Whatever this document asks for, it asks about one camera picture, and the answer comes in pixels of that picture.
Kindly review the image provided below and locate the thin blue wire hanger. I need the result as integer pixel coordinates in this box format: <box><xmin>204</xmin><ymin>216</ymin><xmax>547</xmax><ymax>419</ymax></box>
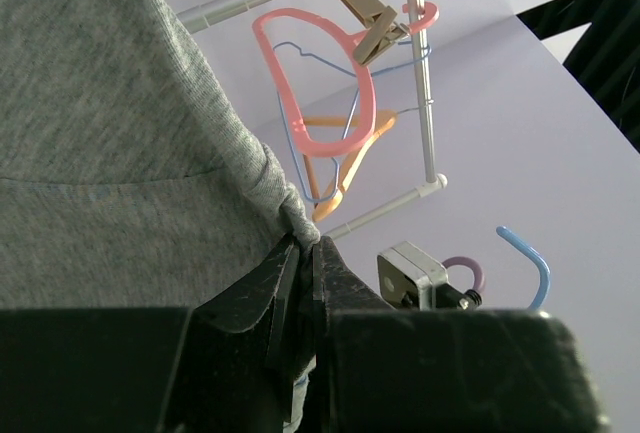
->
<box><xmin>272</xmin><ymin>40</ymin><xmax>432</xmax><ymax>204</ymax></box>

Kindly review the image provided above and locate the wooden clip hanger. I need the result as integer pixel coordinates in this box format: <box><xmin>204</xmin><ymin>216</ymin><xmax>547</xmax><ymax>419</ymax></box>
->
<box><xmin>340</xmin><ymin>0</ymin><xmax>409</xmax><ymax>66</ymax></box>

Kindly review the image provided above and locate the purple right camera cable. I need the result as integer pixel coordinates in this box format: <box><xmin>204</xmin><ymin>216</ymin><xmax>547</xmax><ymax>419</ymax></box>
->
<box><xmin>441</xmin><ymin>254</ymin><xmax>487</xmax><ymax>294</ymax></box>

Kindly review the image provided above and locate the white metal clothes rack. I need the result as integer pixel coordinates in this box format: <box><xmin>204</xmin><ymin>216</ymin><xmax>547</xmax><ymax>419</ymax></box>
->
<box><xmin>178</xmin><ymin>0</ymin><xmax>447</xmax><ymax>239</ymax></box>

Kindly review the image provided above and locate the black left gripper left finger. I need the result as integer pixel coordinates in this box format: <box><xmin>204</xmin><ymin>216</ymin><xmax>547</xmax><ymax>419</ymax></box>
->
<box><xmin>1</xmin><ymin>236</ymin><xmax>300</xmax><ymax>432</ymax></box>

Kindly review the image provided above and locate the blue plastic hanger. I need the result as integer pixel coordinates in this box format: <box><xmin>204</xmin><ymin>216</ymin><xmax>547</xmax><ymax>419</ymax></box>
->
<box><xmin>495</xmin><ymin>225</ymin><xmax>553</xmax><ymax>312</ymax></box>

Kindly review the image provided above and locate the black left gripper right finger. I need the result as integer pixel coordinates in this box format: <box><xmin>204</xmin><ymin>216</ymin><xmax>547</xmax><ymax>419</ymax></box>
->
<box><xmin>310</xmin><ymin>237</ymin><xmax>610</xmax><ymax>432</ymax></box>

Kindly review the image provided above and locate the pink plastic hanger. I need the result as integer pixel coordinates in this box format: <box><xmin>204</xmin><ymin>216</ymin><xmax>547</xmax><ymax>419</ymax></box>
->
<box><xmin>252</xmin><ymin>2</ymin><xmax>440</xmax><ymax>158</ymax></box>

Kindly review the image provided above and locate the grey adidas t-shirt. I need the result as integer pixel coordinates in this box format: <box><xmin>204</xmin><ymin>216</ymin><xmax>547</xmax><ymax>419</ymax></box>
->
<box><xmin>0</xmin><ymin>0</ymin><xmax>321</xmax><ymax>424</ymax></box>

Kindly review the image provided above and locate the orange wooden hanger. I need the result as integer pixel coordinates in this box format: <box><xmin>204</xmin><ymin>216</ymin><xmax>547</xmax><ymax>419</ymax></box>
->
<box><xmin>303</xmin><ymin>110</ymin><xmax>399</xmax><ymax>223</ymax></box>

